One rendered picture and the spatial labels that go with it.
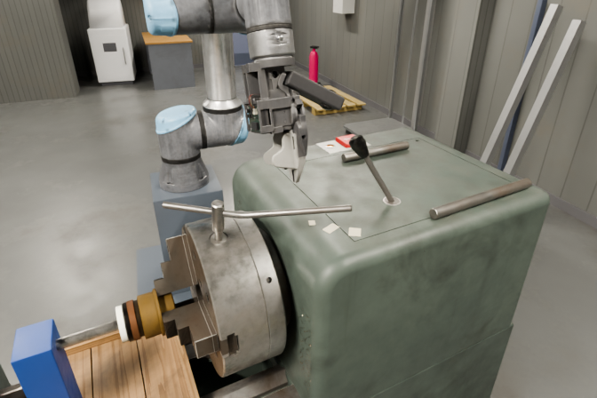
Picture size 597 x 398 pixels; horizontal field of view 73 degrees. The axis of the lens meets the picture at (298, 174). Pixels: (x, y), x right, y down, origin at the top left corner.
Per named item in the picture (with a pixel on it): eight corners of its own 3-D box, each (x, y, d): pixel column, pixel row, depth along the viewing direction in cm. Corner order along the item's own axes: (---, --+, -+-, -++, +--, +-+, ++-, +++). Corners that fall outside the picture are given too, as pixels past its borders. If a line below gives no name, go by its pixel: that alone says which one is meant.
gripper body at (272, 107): (247, 135, 71) (237, 64, 68) (291, 127, 74) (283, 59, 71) (262, 138, 64) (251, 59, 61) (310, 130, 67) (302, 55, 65)
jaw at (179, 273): (209, 278, 87) (196, 225, 88) (213, 279, 82) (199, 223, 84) (155, 294, 83) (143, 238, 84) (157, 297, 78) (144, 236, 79)
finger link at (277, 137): (264, 183, 73) (258, 133, 71) (293, 177, 75) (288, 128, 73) (270, 187, 70) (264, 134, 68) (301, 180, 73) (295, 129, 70)
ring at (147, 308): (167, 274, 83) (119, 288, 79) (176, 304, 75) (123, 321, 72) (173, 308, 87) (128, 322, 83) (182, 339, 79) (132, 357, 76)
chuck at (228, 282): (221, 279, 107) (217, 185, 89) (266, 389, 85) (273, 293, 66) (187, 290, 104) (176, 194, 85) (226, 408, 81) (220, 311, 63)
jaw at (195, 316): (217, 292, 81) (235, 330, 71) (219, 312, 83) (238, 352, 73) (160, 310, 76) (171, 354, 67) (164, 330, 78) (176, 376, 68)
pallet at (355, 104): (366, 111, 550) (367, 104, 545) (314, 117, 526) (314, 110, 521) (331, 91, 644) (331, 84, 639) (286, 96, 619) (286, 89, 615)
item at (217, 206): (211, 252, 77) (209, 206, 70) (215, 243, 79) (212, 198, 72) (223, 253, 77) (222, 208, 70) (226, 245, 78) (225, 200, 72)
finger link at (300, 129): (290, 155, 71) (282, 106, 69) (298, 154, 71) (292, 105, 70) (301, 158, 66) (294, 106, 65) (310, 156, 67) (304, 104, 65)
